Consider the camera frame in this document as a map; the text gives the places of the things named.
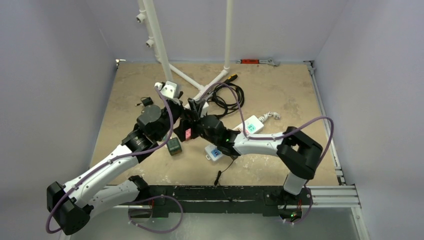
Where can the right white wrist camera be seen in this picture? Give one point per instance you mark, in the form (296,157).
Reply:
(204,108)

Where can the green plug adapter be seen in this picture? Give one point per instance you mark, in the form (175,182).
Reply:
(174,146)

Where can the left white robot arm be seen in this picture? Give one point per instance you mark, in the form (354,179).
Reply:
(71,205)

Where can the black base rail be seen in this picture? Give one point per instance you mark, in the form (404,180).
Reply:
(269,201)

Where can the black plug adapter with cable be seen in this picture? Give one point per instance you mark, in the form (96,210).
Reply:
(145,101)

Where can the black plug with cable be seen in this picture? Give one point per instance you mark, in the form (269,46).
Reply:
(220,172)

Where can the red adjustable wrench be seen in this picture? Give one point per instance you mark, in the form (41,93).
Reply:
(269,61)

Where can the white blue USB charger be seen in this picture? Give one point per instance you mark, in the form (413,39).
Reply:
(215,154)

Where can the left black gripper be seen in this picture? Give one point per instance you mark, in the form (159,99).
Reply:
(184,113)

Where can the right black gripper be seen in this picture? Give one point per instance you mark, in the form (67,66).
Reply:
(193,129)

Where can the pink power socket block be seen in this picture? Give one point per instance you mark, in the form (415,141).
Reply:
(188,134)

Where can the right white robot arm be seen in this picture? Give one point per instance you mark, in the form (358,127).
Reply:
(300,153)

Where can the white PVC pipe frame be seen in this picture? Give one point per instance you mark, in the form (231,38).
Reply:
(189,30)

